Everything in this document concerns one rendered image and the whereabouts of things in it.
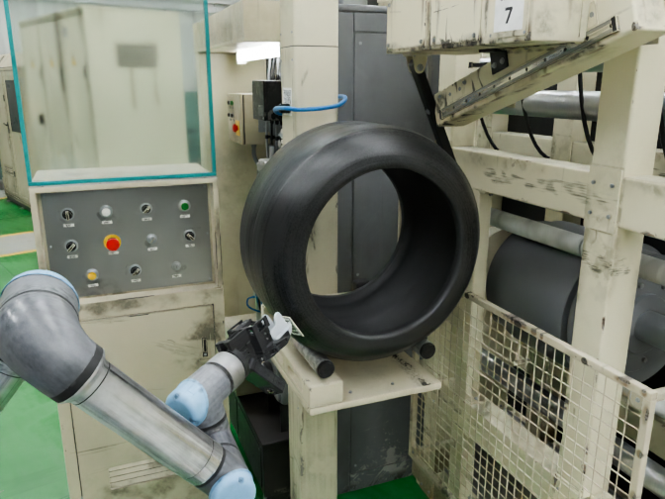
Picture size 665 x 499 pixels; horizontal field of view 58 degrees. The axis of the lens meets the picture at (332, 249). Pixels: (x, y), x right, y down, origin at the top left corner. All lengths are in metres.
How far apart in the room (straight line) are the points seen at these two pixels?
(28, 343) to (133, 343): 1.18
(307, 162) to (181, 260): 0.86
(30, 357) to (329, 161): 0.71
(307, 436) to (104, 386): 1.15
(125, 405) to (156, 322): 1.13
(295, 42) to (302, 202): 0.54
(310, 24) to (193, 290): 0.93
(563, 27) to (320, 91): 0.68
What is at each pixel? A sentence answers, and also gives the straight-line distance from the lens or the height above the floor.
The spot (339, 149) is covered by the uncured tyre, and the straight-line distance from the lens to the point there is 1.33.
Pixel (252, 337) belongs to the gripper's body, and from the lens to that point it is 1.23.
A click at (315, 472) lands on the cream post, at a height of 0.34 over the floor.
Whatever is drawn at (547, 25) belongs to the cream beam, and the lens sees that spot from 1.29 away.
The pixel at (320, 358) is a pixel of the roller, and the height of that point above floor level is 0.92.
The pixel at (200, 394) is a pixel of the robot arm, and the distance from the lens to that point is 1.11.
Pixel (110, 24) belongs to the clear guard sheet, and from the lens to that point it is 1.96.
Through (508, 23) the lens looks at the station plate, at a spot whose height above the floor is 1.67.
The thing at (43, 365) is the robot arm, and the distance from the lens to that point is 0.92.
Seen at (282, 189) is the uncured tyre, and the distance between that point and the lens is 1.32.
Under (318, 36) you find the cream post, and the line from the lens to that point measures 1.71.
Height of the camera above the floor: 1.56
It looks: 15 degrees down
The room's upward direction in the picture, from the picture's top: straight up
